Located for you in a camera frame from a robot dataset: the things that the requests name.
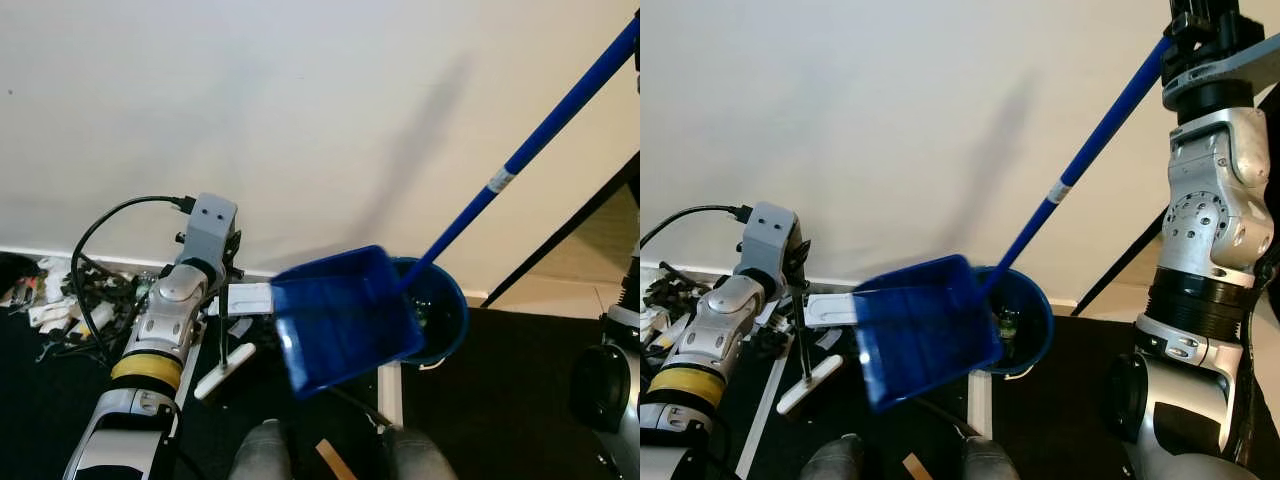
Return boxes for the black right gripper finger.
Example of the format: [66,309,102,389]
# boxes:
[1163,12,1201,63]

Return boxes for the blue broom stick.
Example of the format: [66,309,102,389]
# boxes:
[978,35,1173,296]
[398,12,641,293]

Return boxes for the blue dustpan with white handle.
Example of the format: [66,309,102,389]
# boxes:
[805,255,1005,414]
[228,245,427,402]

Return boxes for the white floor tape strip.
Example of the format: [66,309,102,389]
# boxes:
[733,350,798,480]
[967,370,994,441]
[172,340,207,413]
[377,360,404,431]

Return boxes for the black floor edge strip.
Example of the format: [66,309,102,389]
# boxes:
[483,150,641,309]
[1070,235,1166,319]

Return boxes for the white brush on thin rod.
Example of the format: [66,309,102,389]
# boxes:
[777,354,844,417]
[194,342,259,402]

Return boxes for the black tangled trash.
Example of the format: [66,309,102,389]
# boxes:
[60,262,146,323]
[645,272,716,319]

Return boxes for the white paper scraps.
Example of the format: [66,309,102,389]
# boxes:
[28,298,113,339]
[645,305,696,343]

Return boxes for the grey robot left leg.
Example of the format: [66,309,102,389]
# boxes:
[800,433,869,480]
[231,419,293,480]

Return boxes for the grey robot leg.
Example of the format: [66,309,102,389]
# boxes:
[231,419,293,480]
[384,427,459,480]
[960,437,1021,480]
[800,433,869,480]

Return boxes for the blue plastic bucket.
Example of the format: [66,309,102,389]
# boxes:
[975,265,1055,378]
[393,257,470,367]

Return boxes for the black rubbish lump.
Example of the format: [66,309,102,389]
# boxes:
[0,252,43,293]

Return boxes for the grey robot right leg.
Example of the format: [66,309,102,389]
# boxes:
[384,427,459,480]
[960,437,1021,480]

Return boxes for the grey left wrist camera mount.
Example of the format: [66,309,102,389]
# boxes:
[743,201,803,283]
[183,193,242,269]

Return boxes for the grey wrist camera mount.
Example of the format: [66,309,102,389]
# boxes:
[183,193,242,269]
[1160,35,1280,113]
[743,201,803,283]

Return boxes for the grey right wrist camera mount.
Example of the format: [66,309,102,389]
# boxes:
[1160,35,1280,113]

